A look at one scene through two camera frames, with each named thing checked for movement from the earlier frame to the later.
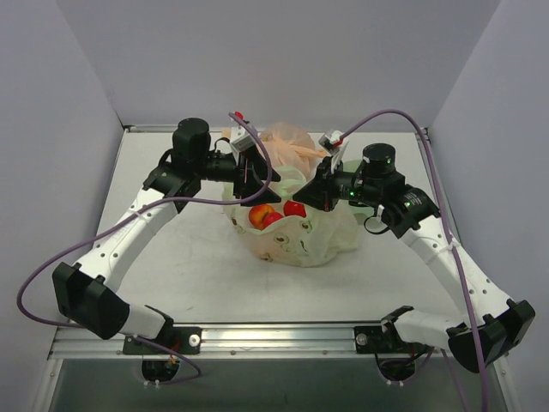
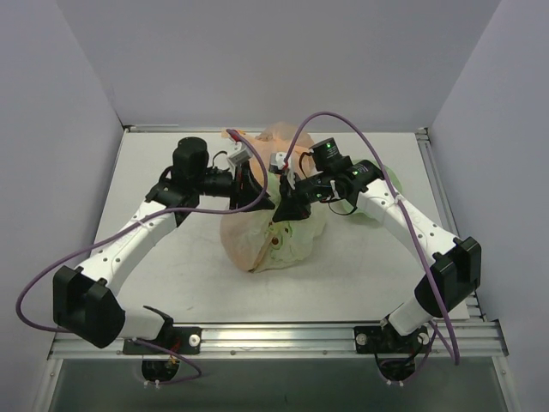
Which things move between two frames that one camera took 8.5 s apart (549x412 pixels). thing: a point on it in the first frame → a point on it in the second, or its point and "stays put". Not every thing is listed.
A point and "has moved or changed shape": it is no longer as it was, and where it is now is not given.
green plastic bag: (313, 239) has moved or changed shape
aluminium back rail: (151, 128) stays put
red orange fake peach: (257, 214) has moved or changed shape
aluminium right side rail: (421, 140) stays put
